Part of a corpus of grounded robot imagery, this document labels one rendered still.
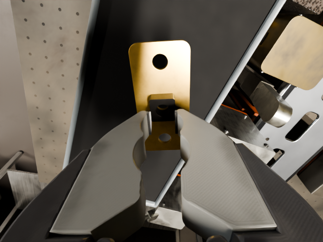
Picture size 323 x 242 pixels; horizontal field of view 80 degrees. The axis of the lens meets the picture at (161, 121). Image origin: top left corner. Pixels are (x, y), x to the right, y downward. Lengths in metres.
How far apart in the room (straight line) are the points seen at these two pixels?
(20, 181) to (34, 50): 1.52
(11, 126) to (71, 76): 1.36
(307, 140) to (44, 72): 0.78
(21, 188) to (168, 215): 1.79
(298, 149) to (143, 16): 0.45
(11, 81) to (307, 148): 1.76
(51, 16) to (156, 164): 0.58
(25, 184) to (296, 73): 2.06
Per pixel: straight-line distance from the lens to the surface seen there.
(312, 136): 0.53
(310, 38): 0.32
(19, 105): 1.88
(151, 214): 0.51
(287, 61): 0.32
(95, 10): 0.18
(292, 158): 0.55
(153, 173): 0.27
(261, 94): 0.38
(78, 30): 0.70
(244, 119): 0.40
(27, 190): 2.19
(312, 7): 0.29
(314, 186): 0.62
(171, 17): 0.18
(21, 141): 2.11
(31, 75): 0.81
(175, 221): 0.55
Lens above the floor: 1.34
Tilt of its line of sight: 58 degrees down
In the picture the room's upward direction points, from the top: 179 degrees counter-clockwise
